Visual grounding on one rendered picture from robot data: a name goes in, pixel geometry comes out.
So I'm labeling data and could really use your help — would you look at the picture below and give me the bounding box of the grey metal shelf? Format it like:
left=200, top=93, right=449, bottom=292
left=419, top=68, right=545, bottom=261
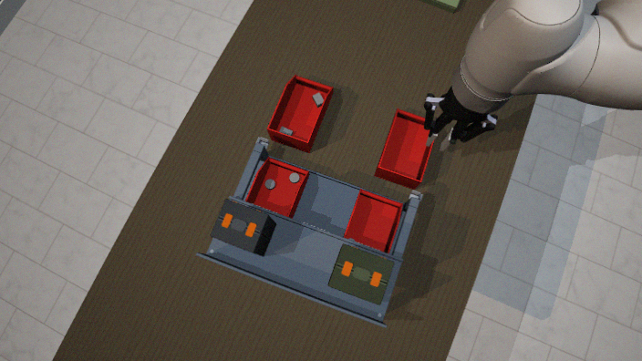
left=196, top=137, right=423, bottom=328

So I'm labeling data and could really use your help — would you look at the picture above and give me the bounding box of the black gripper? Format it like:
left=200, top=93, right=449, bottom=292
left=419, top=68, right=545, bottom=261
left=424, top=86, right=498, bottom=151

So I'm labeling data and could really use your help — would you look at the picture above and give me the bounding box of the red open-front bin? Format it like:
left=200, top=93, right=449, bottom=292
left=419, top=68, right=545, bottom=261
left=245, top=158, right=309, bottom=219
left=267, top=75, right=333, bottom=153
left=374, top=108, right=434, bottom=190
left=344, top=191, right=402, bottom=253

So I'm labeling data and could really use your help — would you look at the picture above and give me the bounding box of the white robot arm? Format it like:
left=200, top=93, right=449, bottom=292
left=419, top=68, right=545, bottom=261
left=451, top=0, right=642, bottom=114

